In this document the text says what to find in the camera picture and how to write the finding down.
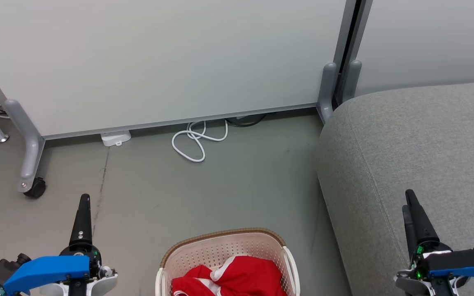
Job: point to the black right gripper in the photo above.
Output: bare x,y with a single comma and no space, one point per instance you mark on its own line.
420,258

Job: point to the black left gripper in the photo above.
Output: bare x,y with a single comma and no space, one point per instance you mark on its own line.
94,255

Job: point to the red garment with label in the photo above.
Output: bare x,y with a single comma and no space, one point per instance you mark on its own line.
257,275

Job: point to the grey fabric sofa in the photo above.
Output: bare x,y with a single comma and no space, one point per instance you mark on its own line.
385,144

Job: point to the black caster wheel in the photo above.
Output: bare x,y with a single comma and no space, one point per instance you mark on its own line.
36,188

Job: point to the long grey partition foot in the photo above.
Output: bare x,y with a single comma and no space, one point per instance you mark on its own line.
31,152

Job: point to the white power adapter box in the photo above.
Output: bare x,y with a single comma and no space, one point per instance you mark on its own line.
115,138

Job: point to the cream perforated laundry basket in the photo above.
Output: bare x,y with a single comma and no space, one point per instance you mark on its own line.
220,246

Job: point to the short grey partition foot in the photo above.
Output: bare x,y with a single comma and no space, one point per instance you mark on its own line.
327,90
353,78

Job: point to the white partition panel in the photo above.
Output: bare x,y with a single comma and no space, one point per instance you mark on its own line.
426,41
159,61

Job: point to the blue left camera mount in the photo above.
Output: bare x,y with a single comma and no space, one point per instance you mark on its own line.
43,269

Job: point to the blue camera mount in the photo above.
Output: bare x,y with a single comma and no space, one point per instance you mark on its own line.
43,269
467,271

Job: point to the blue right camera mount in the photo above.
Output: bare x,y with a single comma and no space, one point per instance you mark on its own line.
467,271

